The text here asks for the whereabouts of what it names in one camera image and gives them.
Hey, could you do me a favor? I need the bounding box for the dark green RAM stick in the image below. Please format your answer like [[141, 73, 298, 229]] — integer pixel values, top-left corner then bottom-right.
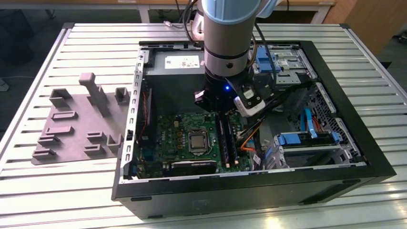
[[217, 111, 230, 168]]

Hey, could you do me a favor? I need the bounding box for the white-latched RAM slot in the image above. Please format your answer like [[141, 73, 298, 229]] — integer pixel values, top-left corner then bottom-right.
[[228, 114, 241, 167], [220, 114, 230, 168]]

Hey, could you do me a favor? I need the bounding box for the grey power supply unit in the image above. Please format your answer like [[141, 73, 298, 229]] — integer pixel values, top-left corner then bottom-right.
[[144, 50, 206, 113]]

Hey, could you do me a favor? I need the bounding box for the black CPU socket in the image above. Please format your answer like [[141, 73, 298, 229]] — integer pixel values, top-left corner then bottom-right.
[[186, 128, 213, 156]]

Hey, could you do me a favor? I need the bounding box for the silver CPU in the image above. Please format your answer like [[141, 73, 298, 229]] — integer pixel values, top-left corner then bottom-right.
[[190, 136, 208, 149]]

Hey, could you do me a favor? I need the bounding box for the green motherboard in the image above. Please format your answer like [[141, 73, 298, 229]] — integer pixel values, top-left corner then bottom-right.
[[134, 111, 253, 179]]

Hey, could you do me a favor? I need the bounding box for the metal drive cage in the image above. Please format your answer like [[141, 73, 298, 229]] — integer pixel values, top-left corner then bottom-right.
[[250, 46, 318, 101]]

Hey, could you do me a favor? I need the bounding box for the black case fan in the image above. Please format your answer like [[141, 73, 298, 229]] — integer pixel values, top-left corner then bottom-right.
[[138, 80, 153, 145]]

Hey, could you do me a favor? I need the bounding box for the metal socket cover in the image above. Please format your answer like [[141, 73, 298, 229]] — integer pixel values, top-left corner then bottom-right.
[[186, 128, 210, 155]]

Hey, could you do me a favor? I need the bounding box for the blue disk carrier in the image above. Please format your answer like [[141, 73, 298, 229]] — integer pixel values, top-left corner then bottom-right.
[[274, 132, 340, 148]]

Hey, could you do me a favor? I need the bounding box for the black graphics card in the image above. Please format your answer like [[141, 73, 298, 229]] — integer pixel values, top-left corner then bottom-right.
[[169, 159, 217, 177]]

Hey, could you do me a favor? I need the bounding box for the blue video port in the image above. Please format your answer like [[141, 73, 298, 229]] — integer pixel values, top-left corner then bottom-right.
[[141, 147, 154, 164]]

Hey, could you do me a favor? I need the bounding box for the metal disk bay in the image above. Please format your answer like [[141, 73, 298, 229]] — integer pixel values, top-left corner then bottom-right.
[[272, 133, 366, 169]]

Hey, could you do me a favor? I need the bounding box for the black PC case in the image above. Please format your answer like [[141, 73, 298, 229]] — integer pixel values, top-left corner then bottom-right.
[[109, 40, 397, 219]]

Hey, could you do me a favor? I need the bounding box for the grey parts rack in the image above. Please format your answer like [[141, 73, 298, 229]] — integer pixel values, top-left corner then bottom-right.
[[30, 73, 133, 166]]

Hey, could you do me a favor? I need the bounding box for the brown wooden cabinet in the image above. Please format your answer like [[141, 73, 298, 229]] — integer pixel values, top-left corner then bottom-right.
[[322, 0, 407, 56]]

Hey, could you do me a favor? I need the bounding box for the black chair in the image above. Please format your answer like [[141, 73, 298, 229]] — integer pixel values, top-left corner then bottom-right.
[[0, 9, 34, 59]]

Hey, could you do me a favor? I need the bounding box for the small dark wrist camera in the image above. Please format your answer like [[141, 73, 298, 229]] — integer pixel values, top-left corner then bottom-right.
[[192, 90, 208, 111]]

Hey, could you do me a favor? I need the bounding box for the black camera bracket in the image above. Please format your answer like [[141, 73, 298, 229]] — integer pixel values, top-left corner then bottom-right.
[[224, 75, 257, 97]]

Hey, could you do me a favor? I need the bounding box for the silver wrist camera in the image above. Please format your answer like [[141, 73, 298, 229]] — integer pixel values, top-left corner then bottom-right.
[[232, 89, 266, 118]]

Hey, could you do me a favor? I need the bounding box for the blue drive bracket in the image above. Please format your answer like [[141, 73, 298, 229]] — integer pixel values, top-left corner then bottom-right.
[[256, 47, 282, 73]]

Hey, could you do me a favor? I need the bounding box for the wire locking lever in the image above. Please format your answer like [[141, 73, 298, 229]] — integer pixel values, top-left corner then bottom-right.
[[206, 128, 214, 156]]

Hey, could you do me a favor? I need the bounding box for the black cable bundle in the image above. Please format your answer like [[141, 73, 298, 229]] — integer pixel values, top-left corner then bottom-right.
[[236, 82, 314, 140]]

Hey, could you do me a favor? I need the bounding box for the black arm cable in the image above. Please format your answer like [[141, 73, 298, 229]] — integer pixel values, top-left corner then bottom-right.
[[252, 22, 277, 96]]

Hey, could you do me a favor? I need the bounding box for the red black twisted wire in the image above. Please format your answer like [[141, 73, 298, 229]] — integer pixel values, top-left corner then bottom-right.
[[141, 90, 150, 137]]

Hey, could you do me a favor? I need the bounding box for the blue data wire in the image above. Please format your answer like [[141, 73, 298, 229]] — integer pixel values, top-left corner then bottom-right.
[[298, 108, 318, 139]]

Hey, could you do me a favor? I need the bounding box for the red disk wire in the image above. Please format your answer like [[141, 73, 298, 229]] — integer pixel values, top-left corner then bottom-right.
[[312, 116, 326, 133]]

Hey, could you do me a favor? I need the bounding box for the white desk frame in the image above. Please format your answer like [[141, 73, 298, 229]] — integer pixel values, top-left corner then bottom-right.
[[136, 0, 337, 24]]

